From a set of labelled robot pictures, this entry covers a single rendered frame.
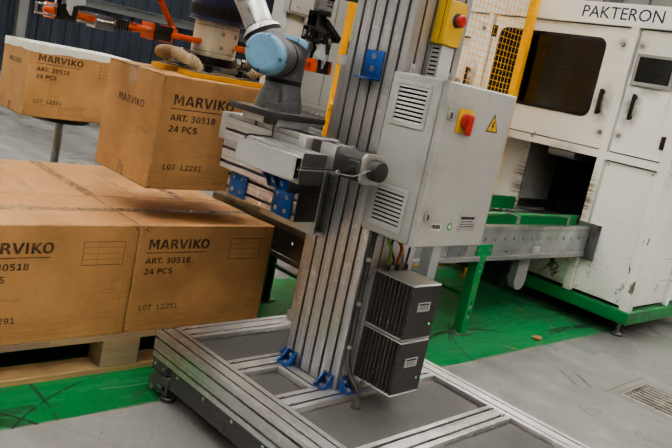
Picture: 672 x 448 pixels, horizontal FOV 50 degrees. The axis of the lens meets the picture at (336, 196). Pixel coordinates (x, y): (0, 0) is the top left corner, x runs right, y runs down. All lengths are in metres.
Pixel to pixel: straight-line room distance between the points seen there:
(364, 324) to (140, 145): 1.00
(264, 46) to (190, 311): 1.15
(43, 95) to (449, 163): 2.83
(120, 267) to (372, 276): 0.89
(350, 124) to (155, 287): 0.96
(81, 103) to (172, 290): 1.95
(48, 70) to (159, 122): 1.88
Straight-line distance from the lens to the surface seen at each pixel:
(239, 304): 2.95
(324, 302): 2.34
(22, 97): 4.34
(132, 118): 2.68
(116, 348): 2.72
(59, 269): 2.51
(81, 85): 4.43
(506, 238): 3.95
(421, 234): 2.03
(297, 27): 4.28
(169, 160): 2.59
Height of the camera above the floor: 1.18
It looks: 9 degrees down
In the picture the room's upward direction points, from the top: 12 degrees clockwise
